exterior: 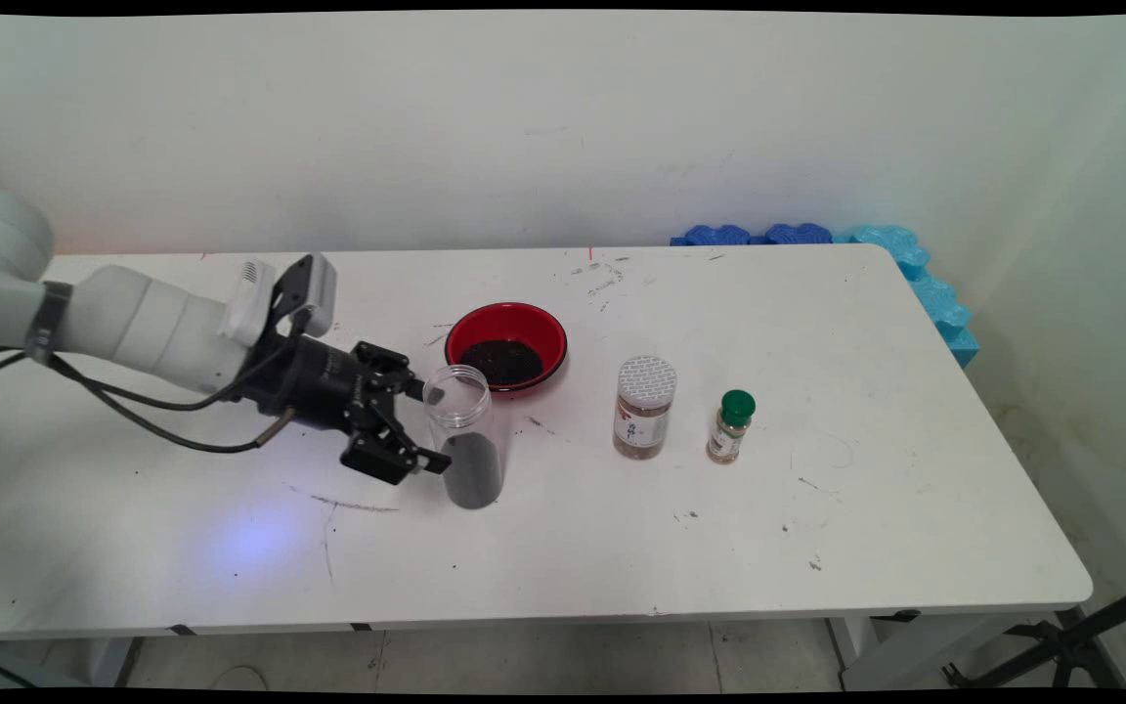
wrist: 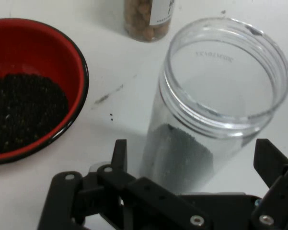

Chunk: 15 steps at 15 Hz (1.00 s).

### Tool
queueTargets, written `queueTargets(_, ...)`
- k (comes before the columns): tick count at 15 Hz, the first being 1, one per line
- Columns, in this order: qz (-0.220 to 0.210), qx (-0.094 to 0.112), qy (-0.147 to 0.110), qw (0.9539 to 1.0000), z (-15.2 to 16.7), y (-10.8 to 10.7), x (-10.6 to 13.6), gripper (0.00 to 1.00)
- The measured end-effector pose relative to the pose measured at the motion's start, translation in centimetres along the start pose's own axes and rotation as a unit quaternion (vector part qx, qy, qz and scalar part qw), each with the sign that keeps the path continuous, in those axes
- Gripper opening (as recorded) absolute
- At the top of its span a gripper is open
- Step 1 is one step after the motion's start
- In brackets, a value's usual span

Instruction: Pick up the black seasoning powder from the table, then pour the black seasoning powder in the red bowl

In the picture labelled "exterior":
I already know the black velcro strap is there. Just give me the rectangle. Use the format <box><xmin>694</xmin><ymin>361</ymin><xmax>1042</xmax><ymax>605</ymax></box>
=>
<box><xmin>23</xmin><ymin>281</ymin><xmax>74</xmax><ymax>366</ymax></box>

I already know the black seed heap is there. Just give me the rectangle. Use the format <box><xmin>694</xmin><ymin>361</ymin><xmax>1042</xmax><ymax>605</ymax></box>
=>
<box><xmin>460</xmin><ymin>338</ymin><xmax>544</xmax><ymax>388</ymax></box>

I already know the small spice bottle green cap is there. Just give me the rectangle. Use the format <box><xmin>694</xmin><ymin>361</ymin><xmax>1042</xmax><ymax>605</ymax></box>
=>
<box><xmin>706</xmin><ymin>389</ymin><xmax>758</xmax><ymax>465</ymax></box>

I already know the nut jar with white lid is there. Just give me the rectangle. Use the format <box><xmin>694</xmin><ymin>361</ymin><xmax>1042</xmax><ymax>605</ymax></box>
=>
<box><xmin>612</xmin><ymin>355</ymin><xmax>678</xmax><ymax>461</ymax></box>

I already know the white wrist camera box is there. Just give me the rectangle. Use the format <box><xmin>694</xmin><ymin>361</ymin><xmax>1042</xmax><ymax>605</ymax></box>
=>
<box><xmin>221</xmin><ymin>252</ymin><xmax>340</xmax><ymax>349</ymax></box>

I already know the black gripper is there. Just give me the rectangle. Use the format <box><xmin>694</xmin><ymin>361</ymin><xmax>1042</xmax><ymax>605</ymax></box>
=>
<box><xmin>236</xmin><ymin>332</ymin><xmax>455</xmax><ymax>488</ymax></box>

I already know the red bowl with black rim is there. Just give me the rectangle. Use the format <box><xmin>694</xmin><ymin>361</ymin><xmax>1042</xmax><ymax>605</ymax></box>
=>
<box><xmin>444</xmin><ymin>301</ymin><xmax>569</xmax><ymax>400</ymax></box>

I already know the light blue foam mat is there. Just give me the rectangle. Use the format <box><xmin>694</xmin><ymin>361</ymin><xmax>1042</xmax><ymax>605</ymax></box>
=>
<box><xmin>833</xmin><ymin>223</ymin><xmax>981</xmax><ymax>370</ymax></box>

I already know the clear plastic jar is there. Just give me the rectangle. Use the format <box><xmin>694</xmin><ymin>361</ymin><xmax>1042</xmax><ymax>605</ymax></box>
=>
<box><xmin>422</xmin><ymin>364</ymin><xmax>508</xmax><ymax>511</ymax></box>

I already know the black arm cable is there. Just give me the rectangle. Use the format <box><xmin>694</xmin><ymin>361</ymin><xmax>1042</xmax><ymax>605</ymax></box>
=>
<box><xmin>0</xmin><ymin>352</ymin><xmax>298</xmax><ymax>457</ymax></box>
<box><xmin>0</xmin><ymin>284</ymin><xmax>315</xmax><ymax>412</ymax></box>

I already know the black tripod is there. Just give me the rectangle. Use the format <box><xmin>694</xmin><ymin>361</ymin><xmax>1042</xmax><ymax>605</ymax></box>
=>
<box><xmin>942</xmin><ymin>577</ymin><xmax>1126</xmax><ymax>689</ymax></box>

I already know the white table leg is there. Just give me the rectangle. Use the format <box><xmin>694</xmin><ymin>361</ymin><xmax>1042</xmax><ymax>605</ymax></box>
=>
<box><xmin>825</xmin><ymin>614</ymin><xmax>1062</xmax><ymax>691</ymax></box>
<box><xmin>86</xmin><ymin>638</ymin><xmax>146</xmax><ymax>688</ymax></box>

